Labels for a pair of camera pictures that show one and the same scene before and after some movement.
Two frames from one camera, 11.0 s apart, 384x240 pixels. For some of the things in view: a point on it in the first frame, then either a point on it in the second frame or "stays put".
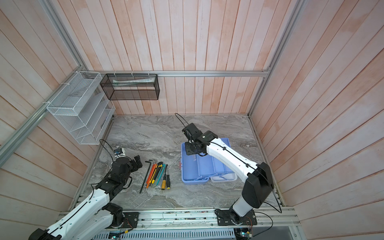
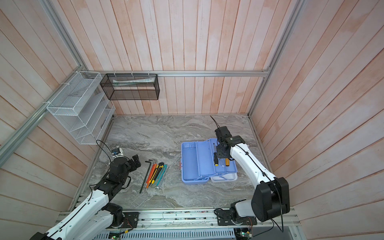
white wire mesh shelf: x=83 y=108 stays put
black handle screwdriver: x=168 y=180 to x=216 y=159
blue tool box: x=197 y=169 stays put
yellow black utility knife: x=159 y=165 stays put
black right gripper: x=188 y=151 to x=219 y=152
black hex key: x=146 y=175 stays put
